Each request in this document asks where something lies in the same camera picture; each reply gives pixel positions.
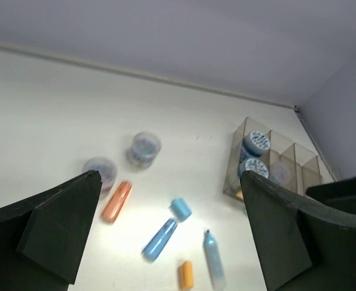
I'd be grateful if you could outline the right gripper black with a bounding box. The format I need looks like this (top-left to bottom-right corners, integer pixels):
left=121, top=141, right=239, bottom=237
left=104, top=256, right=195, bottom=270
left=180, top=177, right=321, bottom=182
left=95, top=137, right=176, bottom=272
left=306, top=176, right=356, bottom=215

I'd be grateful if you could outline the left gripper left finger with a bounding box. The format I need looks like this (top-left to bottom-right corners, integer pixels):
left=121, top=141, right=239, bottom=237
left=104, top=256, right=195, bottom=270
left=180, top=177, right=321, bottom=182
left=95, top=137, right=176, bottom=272
left=0, top=170, right=102, bottom=290

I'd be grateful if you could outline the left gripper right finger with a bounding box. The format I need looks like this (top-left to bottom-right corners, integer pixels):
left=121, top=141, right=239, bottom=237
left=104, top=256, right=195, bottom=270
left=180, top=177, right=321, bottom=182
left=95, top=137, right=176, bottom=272
left=240, top=171, right=356, bottom=290

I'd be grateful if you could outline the orange marker cap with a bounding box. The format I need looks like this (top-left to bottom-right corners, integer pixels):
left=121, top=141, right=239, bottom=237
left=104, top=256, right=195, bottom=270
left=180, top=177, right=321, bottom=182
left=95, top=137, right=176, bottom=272
left=101, top=181, right=133, bottom=224

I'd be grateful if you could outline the blue lid round jar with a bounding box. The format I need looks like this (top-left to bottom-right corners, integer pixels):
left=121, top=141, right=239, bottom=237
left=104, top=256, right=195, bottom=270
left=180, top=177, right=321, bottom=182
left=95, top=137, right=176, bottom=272
left=238, top=158, right=269, bottom=178
left=240, top=130, right=270, bottom=161

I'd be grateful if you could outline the clear jar of clips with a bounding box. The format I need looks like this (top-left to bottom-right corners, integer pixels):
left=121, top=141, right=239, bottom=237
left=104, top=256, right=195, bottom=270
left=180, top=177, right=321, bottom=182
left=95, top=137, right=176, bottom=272
left=127, top=132, right=162, bottom=170
left=82, top=157, right=117, bottom=199

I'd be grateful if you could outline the blue marker cap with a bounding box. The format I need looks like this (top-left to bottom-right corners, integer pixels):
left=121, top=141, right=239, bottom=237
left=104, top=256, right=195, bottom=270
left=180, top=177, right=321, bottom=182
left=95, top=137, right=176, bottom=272
left=142, top=218, right=178, bottom=262

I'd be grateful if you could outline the clear four-compartment organizer tray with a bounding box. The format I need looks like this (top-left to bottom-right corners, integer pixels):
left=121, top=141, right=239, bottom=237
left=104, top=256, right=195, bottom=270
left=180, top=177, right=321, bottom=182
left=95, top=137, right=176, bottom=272
left=223, top=117, right=335, bottom=201

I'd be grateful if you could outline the blue marker pen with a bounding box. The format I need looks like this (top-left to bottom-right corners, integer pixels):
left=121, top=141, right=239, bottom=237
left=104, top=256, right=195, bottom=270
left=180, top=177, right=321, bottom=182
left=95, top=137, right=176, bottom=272
left=203, top=229, right=226, bottom=290

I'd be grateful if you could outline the small orange cap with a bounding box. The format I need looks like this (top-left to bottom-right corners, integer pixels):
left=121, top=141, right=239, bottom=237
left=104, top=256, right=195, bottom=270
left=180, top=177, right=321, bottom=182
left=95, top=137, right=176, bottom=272
left=178, top=261, right=194, bottom=290

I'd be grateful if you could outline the small light blue cap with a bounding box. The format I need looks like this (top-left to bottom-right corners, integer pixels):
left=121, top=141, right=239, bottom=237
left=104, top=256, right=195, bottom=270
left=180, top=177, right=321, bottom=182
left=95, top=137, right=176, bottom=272
left=170, top=198, right=192, bottom=222

